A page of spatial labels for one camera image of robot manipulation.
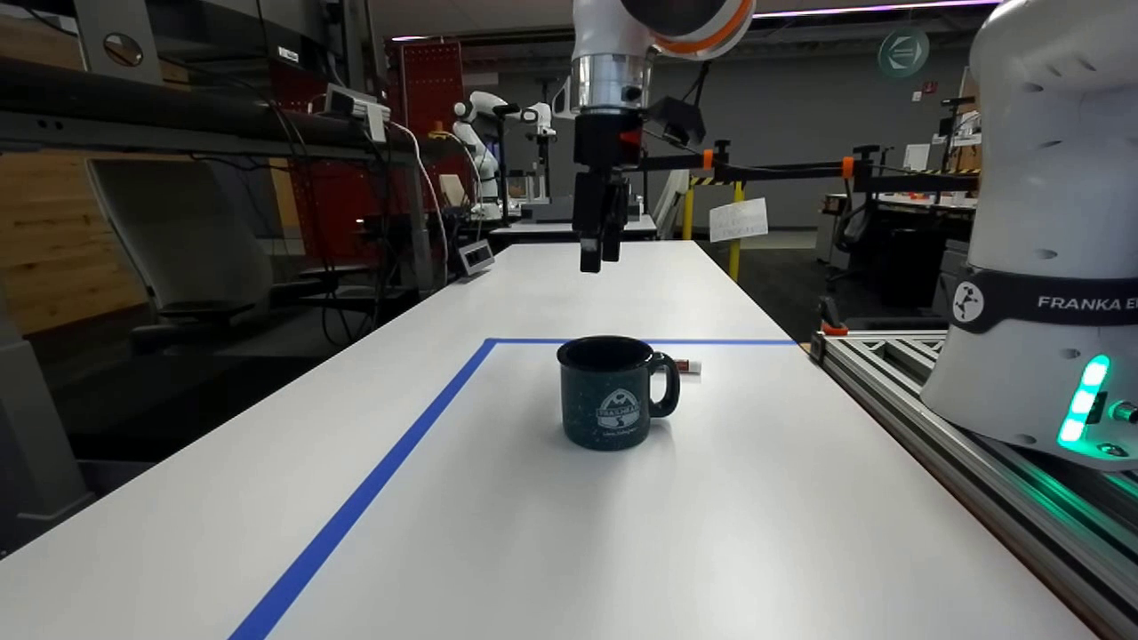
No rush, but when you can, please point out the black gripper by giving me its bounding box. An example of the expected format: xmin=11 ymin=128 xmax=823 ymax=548
xmin=574 ymin=107 xmax=652 ymax=279

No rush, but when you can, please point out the grey box housing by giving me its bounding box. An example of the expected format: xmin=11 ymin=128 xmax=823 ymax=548
xmin=88 ymin=154 xmax=278 ymax=320

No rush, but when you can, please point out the red cabinet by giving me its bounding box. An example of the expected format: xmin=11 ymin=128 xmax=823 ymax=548
xmin=386 ymin=32 xmax=469 ymax=144

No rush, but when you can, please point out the white paper sign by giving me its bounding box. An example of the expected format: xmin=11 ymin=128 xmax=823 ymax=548
xmin=706 ymin=195 xmax=773 ymax=247

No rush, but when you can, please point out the dark blue enamel mug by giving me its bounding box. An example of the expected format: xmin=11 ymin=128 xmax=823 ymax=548
xmin=553 ymin=335 xmax=687 ymax=453

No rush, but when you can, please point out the black shelf beam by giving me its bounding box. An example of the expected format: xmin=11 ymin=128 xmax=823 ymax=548
xmin=0 ymin=52 xmax=412 ymax=163

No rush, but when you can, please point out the blue tape line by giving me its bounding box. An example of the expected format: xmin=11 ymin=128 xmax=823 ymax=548
xmin=227 ymin=335 xmax=801 ymax=640

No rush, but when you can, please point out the round green wall sign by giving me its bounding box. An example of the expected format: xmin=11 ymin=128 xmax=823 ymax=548
xmin=873 ymin=24 xmax=930 ymax=87

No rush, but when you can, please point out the aluminium extrusion rail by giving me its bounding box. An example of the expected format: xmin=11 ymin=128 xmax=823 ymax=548
xmin=806 ymin=327 xmax=1138 ymax=640

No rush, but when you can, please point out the small grey device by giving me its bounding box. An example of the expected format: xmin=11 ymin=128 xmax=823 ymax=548
xmin=456 ymin=236 xmax=498 ymax=282

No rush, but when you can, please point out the yellow post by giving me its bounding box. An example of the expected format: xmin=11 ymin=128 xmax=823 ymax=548
xmin=724 ymin=179 xmax=748 ymax=286

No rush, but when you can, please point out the black bar with orange clamps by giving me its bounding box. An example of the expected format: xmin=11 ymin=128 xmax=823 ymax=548
xmin=645 ymin=138 xmax=980 ymax=195

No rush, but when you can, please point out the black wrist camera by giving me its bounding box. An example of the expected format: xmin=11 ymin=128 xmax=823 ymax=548
xmin=645 ymin=92 xmax=710 ymax=154

